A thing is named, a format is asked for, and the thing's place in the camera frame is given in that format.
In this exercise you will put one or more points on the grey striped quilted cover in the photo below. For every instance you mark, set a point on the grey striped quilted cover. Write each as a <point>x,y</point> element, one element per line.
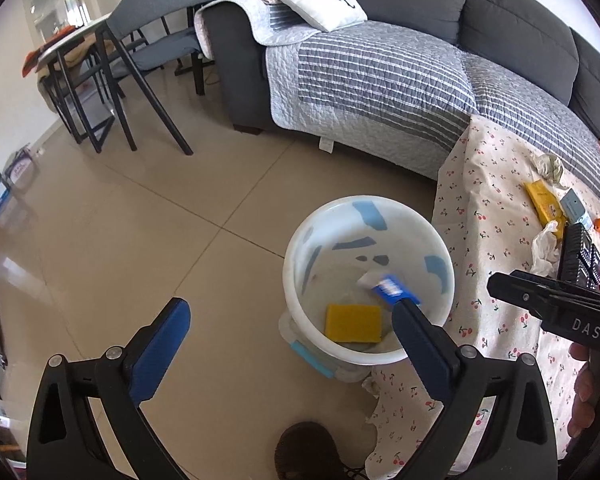
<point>386,90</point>

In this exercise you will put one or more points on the yellow sponge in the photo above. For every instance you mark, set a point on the yellow sponge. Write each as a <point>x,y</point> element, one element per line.
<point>353,324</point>

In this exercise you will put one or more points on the light blue carton box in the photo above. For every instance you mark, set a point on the light blue carton box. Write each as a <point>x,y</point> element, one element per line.
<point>575,210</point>

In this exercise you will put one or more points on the black remote control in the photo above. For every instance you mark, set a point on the black remote control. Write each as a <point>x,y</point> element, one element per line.
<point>580,259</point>

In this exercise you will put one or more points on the brown slipper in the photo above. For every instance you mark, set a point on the brown slipper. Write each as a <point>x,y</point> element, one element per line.
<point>307,451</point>

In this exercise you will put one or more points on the dark grey sofa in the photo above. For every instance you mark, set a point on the dark grey sofa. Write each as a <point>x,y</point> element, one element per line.
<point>524,36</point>

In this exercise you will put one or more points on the dining table black legs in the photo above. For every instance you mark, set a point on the dining table black legs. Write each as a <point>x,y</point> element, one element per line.
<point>76,75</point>

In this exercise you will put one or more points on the yellow wet wipes pack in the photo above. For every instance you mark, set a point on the yellow wet wipes pack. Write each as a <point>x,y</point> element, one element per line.
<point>546,206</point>

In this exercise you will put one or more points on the blue white small package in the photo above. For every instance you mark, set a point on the blue white small package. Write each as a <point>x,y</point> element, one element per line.
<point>387,287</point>

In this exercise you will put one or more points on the crumpled beige tissue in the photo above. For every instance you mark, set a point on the crumpled beige tissue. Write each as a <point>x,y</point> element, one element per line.
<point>549,167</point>

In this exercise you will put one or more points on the person's right hand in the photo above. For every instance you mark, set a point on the person's right hand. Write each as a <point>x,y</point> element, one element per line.
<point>583,413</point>

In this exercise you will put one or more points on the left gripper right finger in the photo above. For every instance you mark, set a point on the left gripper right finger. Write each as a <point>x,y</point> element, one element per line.
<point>519,439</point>

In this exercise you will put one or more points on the white tissue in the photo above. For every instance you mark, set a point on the white tissue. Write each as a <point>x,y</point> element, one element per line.
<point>545,252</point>

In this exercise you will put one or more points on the cherry print table cloth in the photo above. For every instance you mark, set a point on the cherry print table cloth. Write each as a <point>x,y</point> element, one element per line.
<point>488,223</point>

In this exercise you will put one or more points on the white plastic trash bin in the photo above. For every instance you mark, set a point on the white plastic trash bin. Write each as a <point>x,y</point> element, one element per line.
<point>361,250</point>

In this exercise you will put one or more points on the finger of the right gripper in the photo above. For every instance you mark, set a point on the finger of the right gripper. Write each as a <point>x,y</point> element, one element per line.
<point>526,290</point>

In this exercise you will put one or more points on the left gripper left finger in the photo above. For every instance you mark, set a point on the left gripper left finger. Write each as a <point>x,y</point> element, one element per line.
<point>64,441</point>

